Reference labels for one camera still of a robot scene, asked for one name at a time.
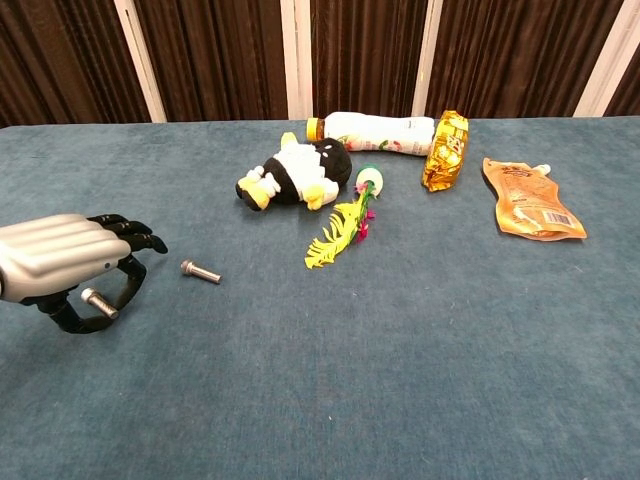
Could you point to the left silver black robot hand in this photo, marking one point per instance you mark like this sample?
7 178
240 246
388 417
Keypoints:
55 255

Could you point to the silver bolt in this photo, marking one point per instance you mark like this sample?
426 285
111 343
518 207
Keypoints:
97 301
200 272

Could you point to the black white penguin plush toy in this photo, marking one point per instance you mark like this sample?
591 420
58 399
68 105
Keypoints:
300 170

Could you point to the dark brown pleated curtain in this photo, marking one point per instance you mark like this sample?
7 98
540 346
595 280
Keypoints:
225 55

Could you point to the yellow feather cat toy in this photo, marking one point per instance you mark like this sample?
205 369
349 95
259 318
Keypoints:
340 230

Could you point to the blue felt table cover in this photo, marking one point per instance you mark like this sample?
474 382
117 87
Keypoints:
350 375

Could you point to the white bottle with yellow cap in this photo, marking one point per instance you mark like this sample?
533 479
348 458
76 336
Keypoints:
380 132

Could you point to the golden foil snack packet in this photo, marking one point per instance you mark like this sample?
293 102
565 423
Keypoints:
446 152

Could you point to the orange spout pouch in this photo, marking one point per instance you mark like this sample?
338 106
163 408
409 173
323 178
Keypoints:
530 200

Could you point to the white metal frame post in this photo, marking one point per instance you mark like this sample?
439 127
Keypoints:
605 60
427 60
296 60
140 60

